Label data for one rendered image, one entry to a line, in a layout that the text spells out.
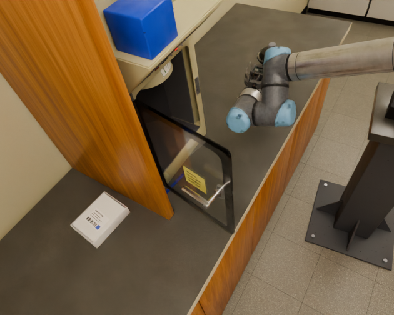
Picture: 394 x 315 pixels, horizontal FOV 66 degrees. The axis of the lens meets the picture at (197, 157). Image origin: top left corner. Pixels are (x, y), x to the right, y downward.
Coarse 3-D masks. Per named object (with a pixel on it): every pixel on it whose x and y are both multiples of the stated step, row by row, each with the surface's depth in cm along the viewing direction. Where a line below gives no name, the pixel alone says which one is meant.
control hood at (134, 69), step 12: (180, 0) 78; (192, 0) 77; (204, 0) 76; (216, 0) 75; (180, 12) 74; (192, 12) 73; (204, 12) 72; (180, 24) 70; (192, 24) 70; (180, 36) 67; (168, 48) 65; (120, 60) 64; (132, 60) 63; (144, 60) 63; (156, 60) 63; (132, 72) 65; (144, 72) 63; (132, 84) 69
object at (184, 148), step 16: (144, 112) 74; (160, 112) 70; (160, 128) 74; (176, 128) 68; (160, 144) 82; (176, 144) 74; (192, 144) 68; (208, 144) 63; (160, 160) 90; (176, 160) 81; (192, 160) 74; (208, 160) 68; (224, 160) 63; (176, 176) 90; (208, 176) 74; (224, 176) 68; (176, 192) 101; (208, 192) 81; (224, 192) 74; (208, 208) 90; (224, 208) 81; (224, 224) 90
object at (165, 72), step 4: (168, 64) 90; (172, 64) 94; (164, 68) 89; (168, 68) 90; (172, 68) 92; (160, 72) 88; (164, 72) 89; (168, 72) 90; (156, 76) 87; (160, 76) 88; (164, 76) 89; (168, 76) 90; (152, 80) 87; (156, 80) 88; (160, 80) 88; (164, 80) 89; (148, 84) 87; (152, 84) 88; (156, 84) 88; (144, 88) 88; (148, 88) 88
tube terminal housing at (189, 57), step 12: (96, 0) 58; (108, 0) 61; (108, 36) 64; (192, 36) 91; (180, 48) 88; (192, 48) 93; (168, 60) 85; (192, 60) 96; (156, 72) 83; (192, 72) 99; (144, 84) 80; (192, 84) 107; (192, 96) 110; (204, 120) 119; (204, 132) 123
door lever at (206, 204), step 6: (186, 186) 79; (186, 192) 78; (192, 192) 77; (216, 192) 77; (192, 198) 77; (198, 198) 76; (204, 198) 76; (210, 198) 76; (204, 204) 75; (210, 204) 75
